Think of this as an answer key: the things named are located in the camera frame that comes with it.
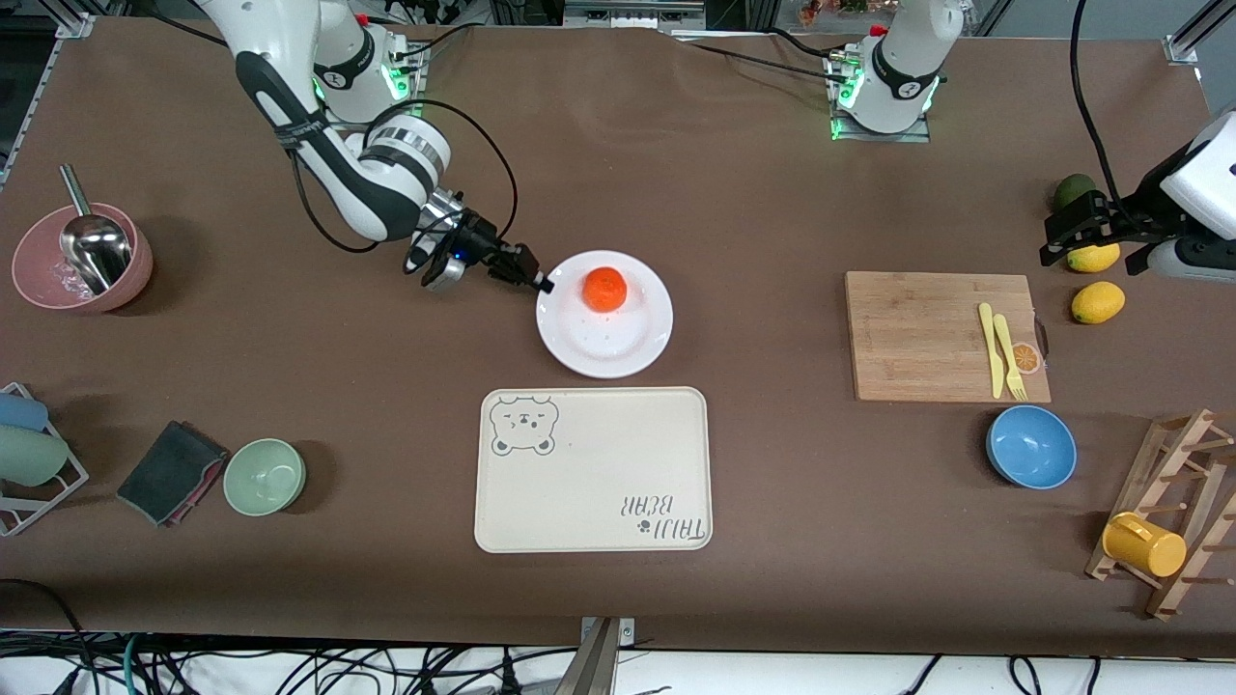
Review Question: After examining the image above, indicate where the orange fruit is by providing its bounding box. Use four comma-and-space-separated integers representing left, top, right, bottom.
583, 266, 630, 313

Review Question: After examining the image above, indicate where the white round plate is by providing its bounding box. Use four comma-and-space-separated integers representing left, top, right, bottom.
536, 250, 674, 379

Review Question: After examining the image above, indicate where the dark green avocado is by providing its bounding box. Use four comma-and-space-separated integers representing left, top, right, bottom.
1053, 174, 1098, 213

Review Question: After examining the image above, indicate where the yellow lemon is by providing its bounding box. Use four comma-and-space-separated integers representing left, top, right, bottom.
1071, 281, 1127, 325
1067, 241, 1122, 274

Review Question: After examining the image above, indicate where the yellow plastic knife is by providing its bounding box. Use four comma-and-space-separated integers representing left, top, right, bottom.
978, 303, 1005, 400

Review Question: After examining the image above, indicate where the yellow plastic fork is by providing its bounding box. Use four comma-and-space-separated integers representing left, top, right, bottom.
993, 314, 1028, 402

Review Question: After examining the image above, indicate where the bamboo cutting board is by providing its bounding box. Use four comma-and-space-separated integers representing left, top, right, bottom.
846, 271, 1052, 403

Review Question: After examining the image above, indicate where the blue bowl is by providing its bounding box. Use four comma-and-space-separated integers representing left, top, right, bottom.
986, 404, 1078, 490

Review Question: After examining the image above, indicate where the cream bear print tray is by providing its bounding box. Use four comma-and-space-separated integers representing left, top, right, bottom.
474, 387, 714, 554

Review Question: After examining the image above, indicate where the yellow mug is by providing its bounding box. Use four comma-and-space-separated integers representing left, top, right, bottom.
1102, 512, 1188, 579

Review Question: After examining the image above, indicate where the wooden mug rack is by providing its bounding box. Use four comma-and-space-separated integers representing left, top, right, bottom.
1085, 408, 1236, 621

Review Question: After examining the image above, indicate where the pale green bowl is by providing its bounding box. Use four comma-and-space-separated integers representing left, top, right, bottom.
223, 438, 307, 517

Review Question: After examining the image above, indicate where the steel scoop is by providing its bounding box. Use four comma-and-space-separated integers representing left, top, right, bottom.
60, 164, 133, 295

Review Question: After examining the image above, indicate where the dark grey folded cloth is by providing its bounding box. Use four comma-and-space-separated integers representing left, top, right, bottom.
116, 420, 231, 528

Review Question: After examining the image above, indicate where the pink bowl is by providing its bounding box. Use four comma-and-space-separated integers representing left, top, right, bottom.
12, 203, 154, 313

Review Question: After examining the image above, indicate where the pale blue cup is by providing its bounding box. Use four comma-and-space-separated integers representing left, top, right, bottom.
0, 393, 49, 432

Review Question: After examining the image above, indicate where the pale green cup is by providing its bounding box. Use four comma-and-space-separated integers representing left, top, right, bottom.
0, 425, 70, 487

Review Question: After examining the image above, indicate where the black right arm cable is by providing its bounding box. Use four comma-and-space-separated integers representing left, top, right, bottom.
288, 97, 522, 257

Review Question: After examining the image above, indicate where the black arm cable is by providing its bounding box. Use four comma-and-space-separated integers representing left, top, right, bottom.
288, 97, 522, 257
1069, 0, 1133, 211

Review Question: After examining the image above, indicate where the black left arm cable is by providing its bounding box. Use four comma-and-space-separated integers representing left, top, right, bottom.
1069, 0, 1133, 211

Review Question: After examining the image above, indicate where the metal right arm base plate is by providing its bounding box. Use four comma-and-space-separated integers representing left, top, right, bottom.
321, 46, 428, 131

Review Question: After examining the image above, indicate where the aluminium frame post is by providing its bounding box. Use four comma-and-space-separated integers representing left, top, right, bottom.
53, 0, 99, 40
1164, 0, 1236, 65

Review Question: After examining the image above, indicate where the black cable to right base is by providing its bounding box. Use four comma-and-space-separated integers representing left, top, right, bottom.
391, 24, 474, 67

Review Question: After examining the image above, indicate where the black cable to base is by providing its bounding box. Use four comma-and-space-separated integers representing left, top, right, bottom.
676, 34, 843, 83
391, 24, 474, 67

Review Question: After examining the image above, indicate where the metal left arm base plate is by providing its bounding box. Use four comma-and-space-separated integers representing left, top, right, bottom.
826, 53, 934, 144

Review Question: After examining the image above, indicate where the black cable to left base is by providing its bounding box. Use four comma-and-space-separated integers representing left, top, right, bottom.
676, 34, 843, 83

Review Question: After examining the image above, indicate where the white wire cup rack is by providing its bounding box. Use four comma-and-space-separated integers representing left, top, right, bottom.
0, 382, 90, 538

